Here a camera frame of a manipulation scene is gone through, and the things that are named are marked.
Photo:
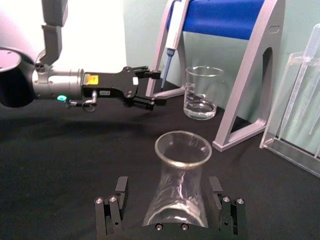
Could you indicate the white micropipette with blue tip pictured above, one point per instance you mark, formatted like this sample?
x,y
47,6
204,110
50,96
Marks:
x,y
173,30

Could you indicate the clear glass conical flask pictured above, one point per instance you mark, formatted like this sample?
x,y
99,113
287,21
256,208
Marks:
x,y
180,190

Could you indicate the grey and blue pipette stand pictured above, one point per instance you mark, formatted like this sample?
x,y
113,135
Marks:
x,y
250,75

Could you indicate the black table cloth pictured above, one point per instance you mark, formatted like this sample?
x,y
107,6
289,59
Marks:
x,y
62,162

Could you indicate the clear glass beaker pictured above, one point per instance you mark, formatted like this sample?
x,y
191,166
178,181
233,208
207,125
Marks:
x,y
200,100

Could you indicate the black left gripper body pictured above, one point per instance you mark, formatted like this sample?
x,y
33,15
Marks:
x,y
112,85

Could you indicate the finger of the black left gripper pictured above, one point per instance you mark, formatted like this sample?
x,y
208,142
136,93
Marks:
x,y
152,74
146,103

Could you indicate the clear plastic transfer pipette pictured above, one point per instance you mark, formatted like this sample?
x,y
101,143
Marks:
x,y
306,60
315,105

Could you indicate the clear acrylic rack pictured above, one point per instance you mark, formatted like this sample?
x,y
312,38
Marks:
x,y
287,147

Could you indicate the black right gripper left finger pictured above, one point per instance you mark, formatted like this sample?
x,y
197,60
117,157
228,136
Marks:
x,y
112,215

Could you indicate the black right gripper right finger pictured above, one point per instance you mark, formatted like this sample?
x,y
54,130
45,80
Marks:
x,y
228,215

